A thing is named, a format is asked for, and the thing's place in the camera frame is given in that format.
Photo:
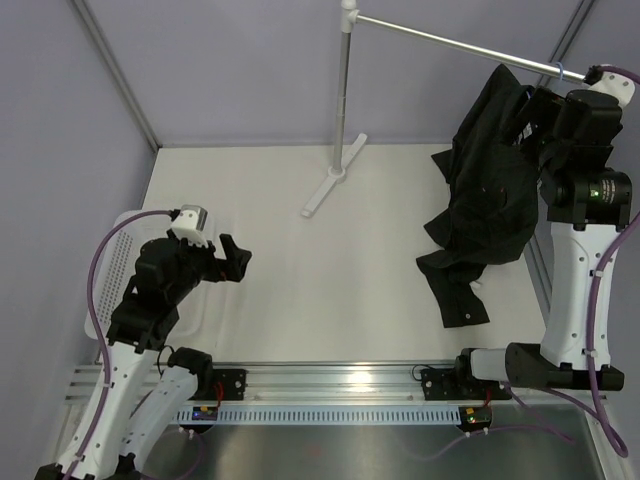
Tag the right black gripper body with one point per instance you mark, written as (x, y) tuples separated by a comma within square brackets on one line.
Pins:
[(543, 110)]

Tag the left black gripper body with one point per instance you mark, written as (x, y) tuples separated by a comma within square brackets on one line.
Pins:
[(199, 263)]

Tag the blue wire hanger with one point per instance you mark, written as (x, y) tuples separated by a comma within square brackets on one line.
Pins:
[(548, 81)]

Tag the black pinstripe shirt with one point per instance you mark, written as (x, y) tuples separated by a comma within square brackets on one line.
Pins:
[(493, 208)]

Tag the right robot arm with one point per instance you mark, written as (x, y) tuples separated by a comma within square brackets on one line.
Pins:
[(588, 207)]

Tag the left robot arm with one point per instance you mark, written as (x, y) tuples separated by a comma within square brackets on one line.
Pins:
[(118, 432)]

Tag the metal clothes rack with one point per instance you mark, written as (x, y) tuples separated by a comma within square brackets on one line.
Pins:
[(344, 155)]

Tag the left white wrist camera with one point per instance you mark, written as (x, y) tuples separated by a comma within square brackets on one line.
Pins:
[(188, 224)]

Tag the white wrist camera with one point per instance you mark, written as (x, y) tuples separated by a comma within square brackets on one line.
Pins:
[(188, 224), (615, 81)]

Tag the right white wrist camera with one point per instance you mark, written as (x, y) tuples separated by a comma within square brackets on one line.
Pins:
[(615, 81)]

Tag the left black mount plate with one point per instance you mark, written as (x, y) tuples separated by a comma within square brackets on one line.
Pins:
[(221, 384)]

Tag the black mount plate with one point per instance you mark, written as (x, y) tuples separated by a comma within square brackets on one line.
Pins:
[(448, 384), (221, 384)]

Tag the aluminium rail base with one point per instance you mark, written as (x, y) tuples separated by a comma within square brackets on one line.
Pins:
[(321, 383)]

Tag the white slotted cable duct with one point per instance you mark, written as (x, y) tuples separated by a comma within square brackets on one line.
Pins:
[(308, 415)]

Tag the right black mount plate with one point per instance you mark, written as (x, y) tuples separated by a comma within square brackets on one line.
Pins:
[(448, 384)]

